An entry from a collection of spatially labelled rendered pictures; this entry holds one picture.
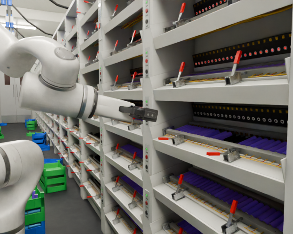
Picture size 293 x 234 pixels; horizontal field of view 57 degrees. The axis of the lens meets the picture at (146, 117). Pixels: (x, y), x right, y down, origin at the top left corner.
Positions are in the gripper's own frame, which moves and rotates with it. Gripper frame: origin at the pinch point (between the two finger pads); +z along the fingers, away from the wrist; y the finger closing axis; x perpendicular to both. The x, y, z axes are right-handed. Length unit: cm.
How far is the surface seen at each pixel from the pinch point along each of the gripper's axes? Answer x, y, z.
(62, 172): -67, -201, 18
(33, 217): -65, -87, -13
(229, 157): -6.9, 13.3, 19.4
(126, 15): 47, -61, 8
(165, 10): 43, -30, 14
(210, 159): -8.9, 6.5, 19.2
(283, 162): -4.7, 30.3, 17.6
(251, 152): -4.7, 16.8, 23.3
